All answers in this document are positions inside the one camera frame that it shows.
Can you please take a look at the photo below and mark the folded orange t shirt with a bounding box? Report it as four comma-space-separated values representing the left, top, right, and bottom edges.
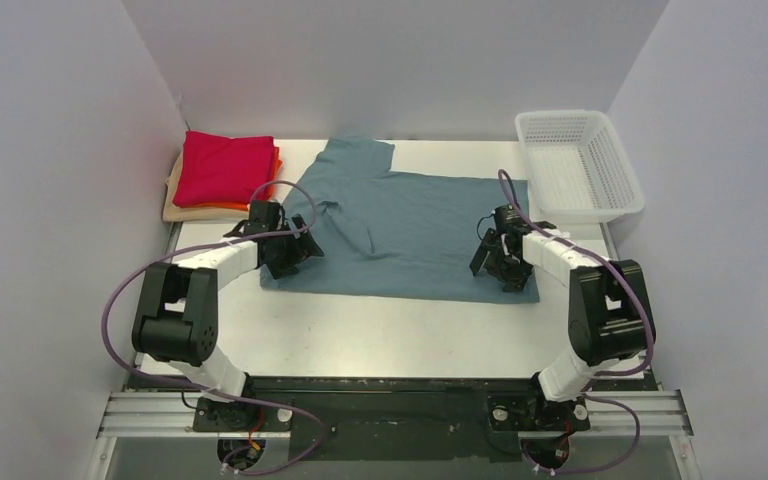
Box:
206, 146, 284, 215

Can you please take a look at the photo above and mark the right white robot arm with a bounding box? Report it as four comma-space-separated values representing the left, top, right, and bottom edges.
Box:
469, 205, 655, 430

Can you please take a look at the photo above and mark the folded magenta t shirt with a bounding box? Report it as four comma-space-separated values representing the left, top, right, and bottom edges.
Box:
172, 130, 279, 208

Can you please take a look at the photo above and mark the folded beige t shirt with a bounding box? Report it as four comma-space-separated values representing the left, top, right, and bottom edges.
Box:
162, 153, 249, 223

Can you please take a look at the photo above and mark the blue-grey t shirt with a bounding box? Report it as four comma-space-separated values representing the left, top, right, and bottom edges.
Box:
260, 137, 539, 304

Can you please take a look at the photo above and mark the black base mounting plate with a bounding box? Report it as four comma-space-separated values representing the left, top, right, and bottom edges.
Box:
184, 377, 620, 472

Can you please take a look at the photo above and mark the white plastic basket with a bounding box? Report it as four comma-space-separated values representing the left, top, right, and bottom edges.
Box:
514, 110, 645, 223

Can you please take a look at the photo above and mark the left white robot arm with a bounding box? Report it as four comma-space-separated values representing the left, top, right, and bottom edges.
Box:
132, 201, 324, 430

